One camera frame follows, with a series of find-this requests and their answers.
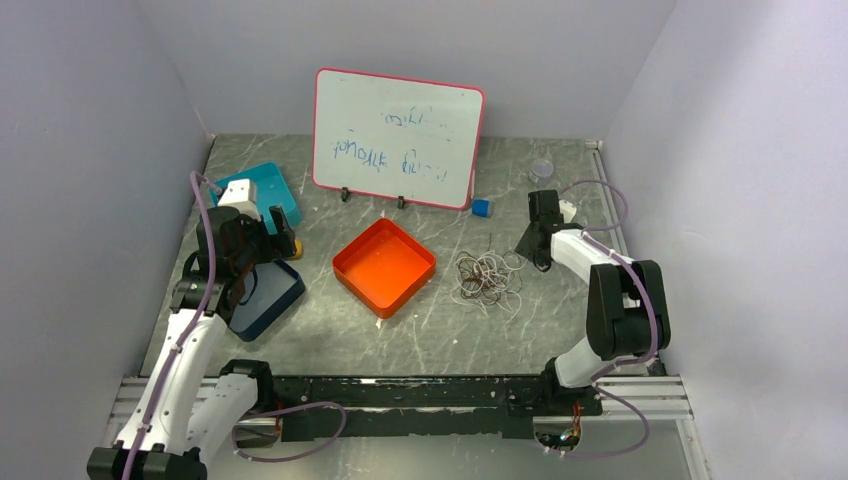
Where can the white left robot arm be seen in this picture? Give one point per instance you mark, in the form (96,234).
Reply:
(167,437)

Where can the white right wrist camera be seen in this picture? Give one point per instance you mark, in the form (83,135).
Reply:
(568,210)

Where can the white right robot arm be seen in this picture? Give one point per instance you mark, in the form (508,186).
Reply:
(627,320)

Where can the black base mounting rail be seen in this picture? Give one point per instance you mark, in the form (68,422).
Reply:
(302,408)

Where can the teal plastic bin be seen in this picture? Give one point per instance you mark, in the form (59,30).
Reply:
(272,191)

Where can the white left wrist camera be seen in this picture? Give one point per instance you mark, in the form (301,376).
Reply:
(242,195)

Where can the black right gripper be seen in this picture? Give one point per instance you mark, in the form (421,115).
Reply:
(524,249)

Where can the blue cube block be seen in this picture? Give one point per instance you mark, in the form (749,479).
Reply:
(481,207)

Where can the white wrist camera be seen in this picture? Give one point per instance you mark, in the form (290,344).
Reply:
(242,195)
(568,210)

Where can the clear plastic cup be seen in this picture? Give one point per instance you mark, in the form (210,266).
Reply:
(541,171)

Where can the red framed whiteboard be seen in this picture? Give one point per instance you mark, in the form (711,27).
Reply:
(396,138)

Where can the navy blue tray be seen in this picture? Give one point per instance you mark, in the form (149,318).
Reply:
(272,289)

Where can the orange plastic bin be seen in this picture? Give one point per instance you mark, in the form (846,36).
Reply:
(384,267)

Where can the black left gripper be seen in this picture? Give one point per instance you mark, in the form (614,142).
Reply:
(274,245)

